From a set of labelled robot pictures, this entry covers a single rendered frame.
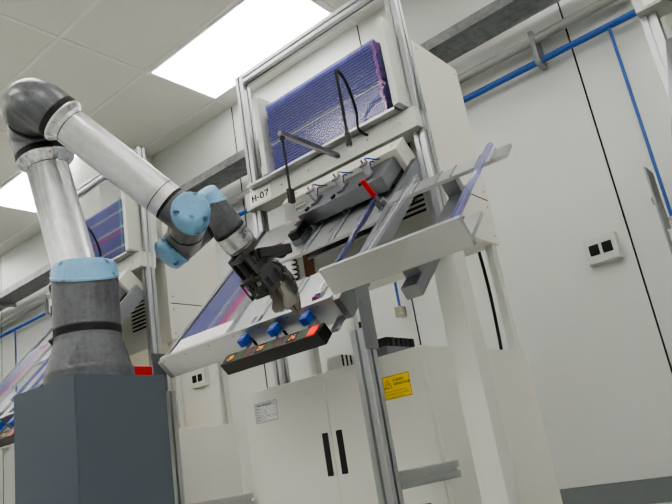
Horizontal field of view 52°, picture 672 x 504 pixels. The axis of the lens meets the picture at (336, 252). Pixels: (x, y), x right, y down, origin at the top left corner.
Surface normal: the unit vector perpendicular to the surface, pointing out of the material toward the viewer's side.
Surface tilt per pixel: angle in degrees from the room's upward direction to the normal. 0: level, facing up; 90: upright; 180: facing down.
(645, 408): 90
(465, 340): 90
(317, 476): 90
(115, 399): 90
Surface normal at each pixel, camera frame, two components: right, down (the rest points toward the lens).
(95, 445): 0.79, -0.30
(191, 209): 0.29, -0.33
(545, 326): -0.64, -0.14
